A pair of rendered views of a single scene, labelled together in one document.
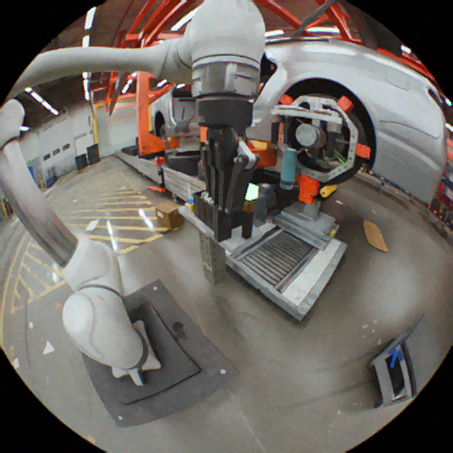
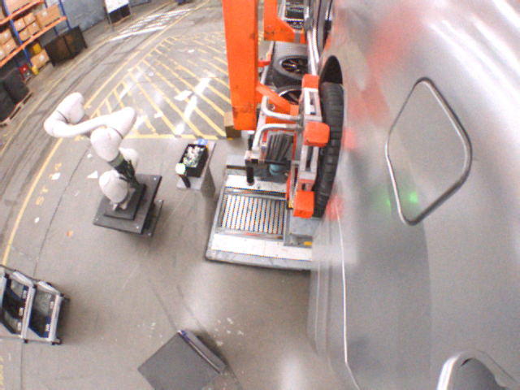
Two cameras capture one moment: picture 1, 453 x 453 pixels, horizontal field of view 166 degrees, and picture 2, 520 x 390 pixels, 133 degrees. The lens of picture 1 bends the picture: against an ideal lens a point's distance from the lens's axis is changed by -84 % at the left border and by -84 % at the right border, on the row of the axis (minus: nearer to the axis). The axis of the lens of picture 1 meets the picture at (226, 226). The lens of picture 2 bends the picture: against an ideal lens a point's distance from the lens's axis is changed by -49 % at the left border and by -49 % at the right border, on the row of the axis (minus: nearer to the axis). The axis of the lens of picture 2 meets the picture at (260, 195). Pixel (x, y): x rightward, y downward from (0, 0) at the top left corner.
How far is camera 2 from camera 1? 1.29 m
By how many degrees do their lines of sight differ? 40
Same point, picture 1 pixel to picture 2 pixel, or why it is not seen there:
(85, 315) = (106, 180)
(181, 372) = (127, 215)
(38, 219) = not seen: hidden behind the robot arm
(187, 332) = (145, 205)
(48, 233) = not seen: hidden behind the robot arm
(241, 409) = (140, 262)
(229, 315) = (188, 218)
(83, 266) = not seen: hidden behind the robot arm
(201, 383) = (129, 225)
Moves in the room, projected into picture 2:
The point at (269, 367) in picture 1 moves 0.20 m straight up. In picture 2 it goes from (170, 257) to (160, 250)
